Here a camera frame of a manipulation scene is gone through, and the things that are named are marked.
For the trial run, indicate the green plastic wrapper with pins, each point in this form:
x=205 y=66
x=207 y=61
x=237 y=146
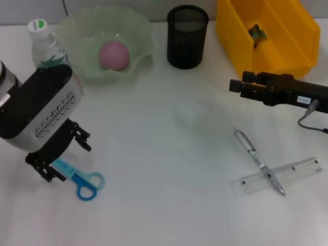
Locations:
x=257 y=34

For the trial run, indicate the clear ballpoint pen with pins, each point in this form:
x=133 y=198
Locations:
x=258 y=160

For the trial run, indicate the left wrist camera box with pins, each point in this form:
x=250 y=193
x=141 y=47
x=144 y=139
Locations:
x=38 y=102

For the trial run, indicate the green label water bottle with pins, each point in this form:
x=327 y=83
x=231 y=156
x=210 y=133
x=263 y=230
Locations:
x=46 y=48

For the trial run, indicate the yellow plastic bin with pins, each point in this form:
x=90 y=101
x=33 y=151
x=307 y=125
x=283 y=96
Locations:
x=282 y=51

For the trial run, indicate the transparent plastic ruler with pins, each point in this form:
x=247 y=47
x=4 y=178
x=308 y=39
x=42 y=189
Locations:
x=294 y=173

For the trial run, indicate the green glass fruit plate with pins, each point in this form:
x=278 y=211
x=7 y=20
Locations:
x=77 y=38

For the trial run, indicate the blue scissors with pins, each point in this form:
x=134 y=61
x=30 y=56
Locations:
x=79 y=179

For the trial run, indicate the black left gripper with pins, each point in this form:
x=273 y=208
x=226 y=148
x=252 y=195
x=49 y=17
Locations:
x=56 y=143

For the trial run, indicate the black mesh pen holder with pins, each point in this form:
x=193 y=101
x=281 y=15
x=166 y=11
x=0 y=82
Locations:
x=185 y=46

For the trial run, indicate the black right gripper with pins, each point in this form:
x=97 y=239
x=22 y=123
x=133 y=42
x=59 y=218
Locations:
x=294 y=92

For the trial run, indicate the pink peach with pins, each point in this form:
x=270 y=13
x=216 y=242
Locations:
x=114 y=55

